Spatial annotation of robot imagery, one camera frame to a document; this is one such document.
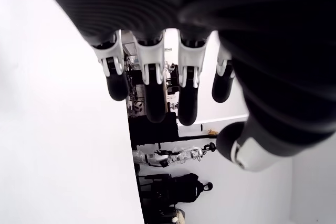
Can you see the black white soccer ball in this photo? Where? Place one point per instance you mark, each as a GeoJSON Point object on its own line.
{"type": "Point", "coordinates": [138, 106]}

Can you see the silver humanoid robot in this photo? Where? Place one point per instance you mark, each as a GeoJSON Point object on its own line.
{"type": "Point", "coordinates": [157, 157]}

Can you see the robot left hand black silver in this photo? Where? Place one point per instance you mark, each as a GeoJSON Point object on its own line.
{"type": "Point", "coordinates": [210, 3]}

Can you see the black gantry bar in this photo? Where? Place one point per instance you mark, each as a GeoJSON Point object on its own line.
{"type": "Point", "coordinates": [194, 137]}

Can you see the beige shoe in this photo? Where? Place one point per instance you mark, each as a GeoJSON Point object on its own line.
{"type": "Point", "coordinates": [179, 215]}

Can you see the black cabinet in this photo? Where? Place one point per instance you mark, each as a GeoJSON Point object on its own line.
{"type": "Point", "coordinates": [162, 129]}

